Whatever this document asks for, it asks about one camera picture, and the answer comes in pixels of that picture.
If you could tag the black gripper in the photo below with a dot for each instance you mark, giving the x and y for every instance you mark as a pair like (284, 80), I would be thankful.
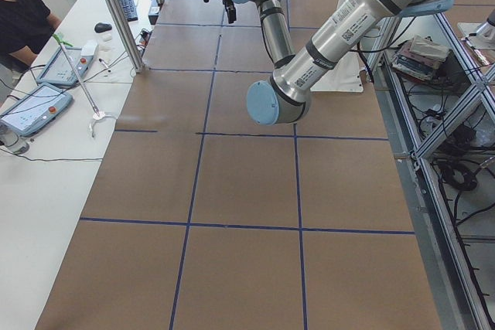
(230, 8)

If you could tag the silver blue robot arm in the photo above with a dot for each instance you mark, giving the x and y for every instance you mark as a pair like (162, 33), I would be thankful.
(285, 97)

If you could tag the black keyboard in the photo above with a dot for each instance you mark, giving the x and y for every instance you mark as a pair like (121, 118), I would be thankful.
(129, 10)

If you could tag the black computer mouse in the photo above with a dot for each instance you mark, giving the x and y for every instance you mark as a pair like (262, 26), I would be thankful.
(102, 27)

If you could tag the upper teach pendant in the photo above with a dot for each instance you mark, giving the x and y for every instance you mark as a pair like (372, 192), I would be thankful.
(58, 71)

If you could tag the teach pendant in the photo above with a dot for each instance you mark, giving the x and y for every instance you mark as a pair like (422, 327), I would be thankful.
(36, 109)
(58, 71)

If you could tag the stack of magazines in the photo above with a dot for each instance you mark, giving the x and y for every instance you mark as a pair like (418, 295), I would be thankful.
(419, 58)

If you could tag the person in black shirt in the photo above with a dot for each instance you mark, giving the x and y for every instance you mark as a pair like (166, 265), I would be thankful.
(26, 27)

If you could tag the lower teach pendant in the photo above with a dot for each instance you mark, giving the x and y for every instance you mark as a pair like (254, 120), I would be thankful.
(36, 109)

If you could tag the aluminium frame post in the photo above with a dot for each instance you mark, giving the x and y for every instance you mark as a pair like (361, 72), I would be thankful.
(125, 34)

